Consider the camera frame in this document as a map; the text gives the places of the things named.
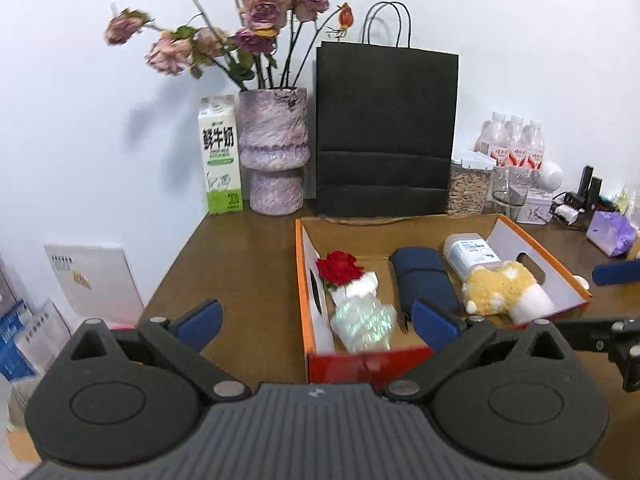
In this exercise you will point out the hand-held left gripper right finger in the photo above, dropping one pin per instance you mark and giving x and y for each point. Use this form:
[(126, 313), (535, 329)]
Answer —
[(434, 322)]

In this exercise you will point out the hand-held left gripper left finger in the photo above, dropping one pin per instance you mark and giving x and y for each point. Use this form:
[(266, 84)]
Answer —
[(200, 322)]

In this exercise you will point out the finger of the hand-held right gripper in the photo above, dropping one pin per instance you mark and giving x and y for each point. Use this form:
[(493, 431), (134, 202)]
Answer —
[(617, 272), (585, 334)]

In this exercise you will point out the navy zip pouch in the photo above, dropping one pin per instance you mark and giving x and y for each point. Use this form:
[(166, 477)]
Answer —
[(422, 280)]

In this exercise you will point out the iridescent plastic bag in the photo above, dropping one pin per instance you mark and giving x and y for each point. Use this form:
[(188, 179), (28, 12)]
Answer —
[(362, 322)]

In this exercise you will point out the yellow plush toy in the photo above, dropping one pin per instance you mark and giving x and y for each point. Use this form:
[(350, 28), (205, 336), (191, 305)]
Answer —
[(500, 290)]

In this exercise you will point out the white pill bottle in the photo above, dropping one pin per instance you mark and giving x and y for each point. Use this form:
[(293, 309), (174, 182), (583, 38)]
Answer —
[(472, 255)]

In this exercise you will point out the white tissue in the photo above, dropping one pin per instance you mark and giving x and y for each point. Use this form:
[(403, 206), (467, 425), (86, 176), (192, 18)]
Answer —
[(361, 286)]

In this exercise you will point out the red rose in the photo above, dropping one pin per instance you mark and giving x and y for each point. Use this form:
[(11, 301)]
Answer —
[(340, 267)]

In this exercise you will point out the orange cardboard box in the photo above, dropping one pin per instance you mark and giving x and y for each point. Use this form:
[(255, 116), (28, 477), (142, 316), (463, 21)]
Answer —
[(360, 242)]

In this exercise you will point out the small white round disc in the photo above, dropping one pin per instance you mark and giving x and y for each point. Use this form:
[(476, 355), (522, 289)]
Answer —
[(581, 282)]

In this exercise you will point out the purple tissue packet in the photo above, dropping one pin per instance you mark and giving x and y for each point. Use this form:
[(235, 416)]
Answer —
[(612, 232)]

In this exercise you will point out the wooden desk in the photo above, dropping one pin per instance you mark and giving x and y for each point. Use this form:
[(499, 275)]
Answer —
[(225, 265)]

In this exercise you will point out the small spray bottle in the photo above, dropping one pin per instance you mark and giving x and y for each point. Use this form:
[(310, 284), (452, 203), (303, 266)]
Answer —
[(624, 200)]

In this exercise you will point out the white charger plug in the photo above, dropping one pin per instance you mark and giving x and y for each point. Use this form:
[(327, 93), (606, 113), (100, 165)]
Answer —
[(566, 214)]

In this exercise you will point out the black upright device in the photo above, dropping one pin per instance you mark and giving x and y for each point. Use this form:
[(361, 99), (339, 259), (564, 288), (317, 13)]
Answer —
[(590, 185)]

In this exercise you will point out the white tin box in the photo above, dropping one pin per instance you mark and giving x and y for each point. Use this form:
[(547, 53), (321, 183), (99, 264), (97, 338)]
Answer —
[(534, 207)]

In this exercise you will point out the white board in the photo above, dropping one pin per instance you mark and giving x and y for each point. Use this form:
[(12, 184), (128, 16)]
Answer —
[(95, 280)]

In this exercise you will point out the white round speaker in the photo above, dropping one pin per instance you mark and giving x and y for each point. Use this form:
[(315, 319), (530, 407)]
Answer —
[(551, 175)]

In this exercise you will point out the clear drinking glass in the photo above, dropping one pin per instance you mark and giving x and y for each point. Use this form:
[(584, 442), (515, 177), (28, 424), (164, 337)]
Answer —
[(511, 187)]

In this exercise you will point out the clear nut container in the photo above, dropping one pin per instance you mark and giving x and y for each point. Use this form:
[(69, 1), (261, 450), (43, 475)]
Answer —
[(469, 187)]

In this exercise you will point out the red label water bottle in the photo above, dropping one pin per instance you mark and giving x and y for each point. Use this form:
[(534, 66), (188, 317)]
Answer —
[(494, 140), (535, 147), (515, 142)]

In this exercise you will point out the white printed sign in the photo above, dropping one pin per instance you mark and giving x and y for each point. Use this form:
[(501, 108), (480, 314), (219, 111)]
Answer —
[(50, 327)]

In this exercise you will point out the green white milk carton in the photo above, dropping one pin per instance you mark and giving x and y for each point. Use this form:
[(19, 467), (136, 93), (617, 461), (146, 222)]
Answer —
[(220, 160)]

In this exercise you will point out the blue boxes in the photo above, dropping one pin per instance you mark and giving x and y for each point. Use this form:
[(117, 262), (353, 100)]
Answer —
[(15, 340)]

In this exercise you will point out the purple marbled vase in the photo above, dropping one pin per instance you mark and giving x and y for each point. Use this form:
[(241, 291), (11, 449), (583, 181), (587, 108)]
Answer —
[(274, 145)]

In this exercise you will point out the black paper bag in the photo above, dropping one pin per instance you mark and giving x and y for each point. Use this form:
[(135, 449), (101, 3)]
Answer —
[(385, 125)]

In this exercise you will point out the dried rose bouquet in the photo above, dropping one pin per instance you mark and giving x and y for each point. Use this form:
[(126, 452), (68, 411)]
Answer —
[(260, 15)]

